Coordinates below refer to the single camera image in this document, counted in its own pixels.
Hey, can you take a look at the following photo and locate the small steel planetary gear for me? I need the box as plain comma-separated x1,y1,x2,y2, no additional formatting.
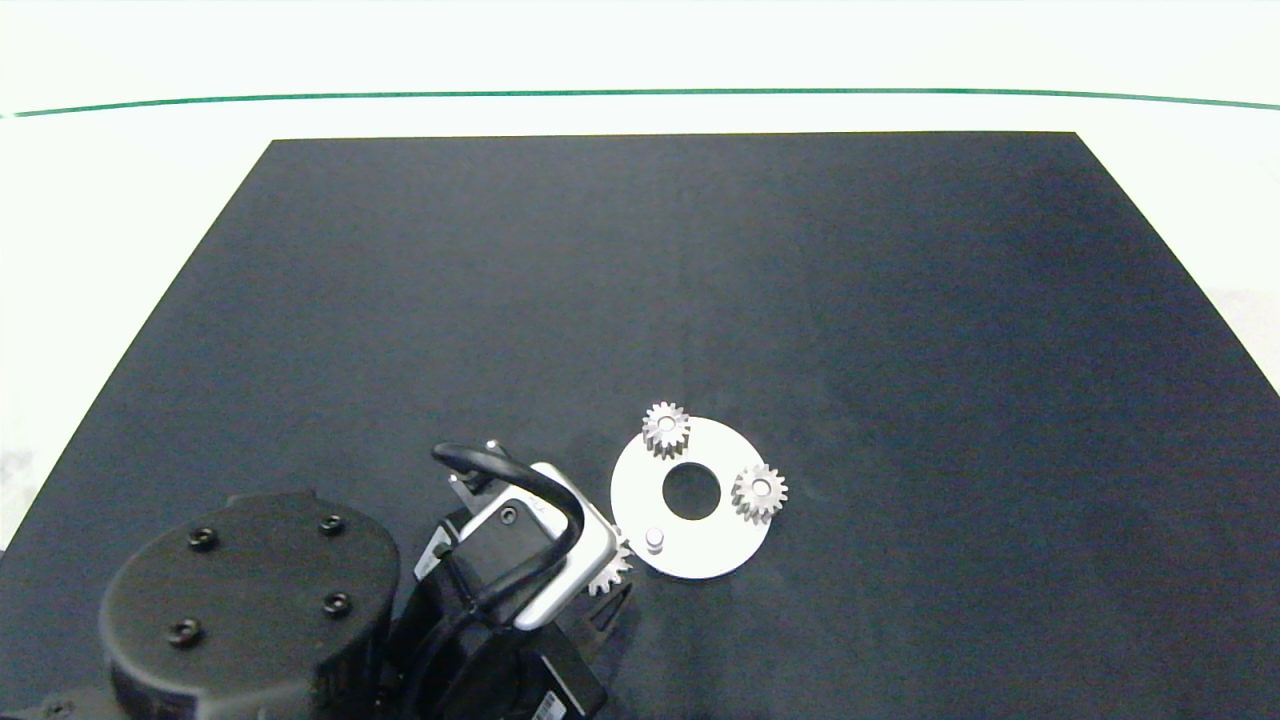
588,535,634,598
731,463,789,526
641,401,692,460

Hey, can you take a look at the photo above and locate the round white plate with pins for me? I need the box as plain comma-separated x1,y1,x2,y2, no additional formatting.
610,415,773,580

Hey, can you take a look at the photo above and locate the dark rectangular mat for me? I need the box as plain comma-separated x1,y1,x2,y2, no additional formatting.
0,131,1280,720

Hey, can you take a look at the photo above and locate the boxy silver wrist camera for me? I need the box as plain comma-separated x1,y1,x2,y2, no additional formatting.
452,461,620,632

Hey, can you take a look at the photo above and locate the black cable loop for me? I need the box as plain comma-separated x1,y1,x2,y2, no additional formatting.
395,442,587,720

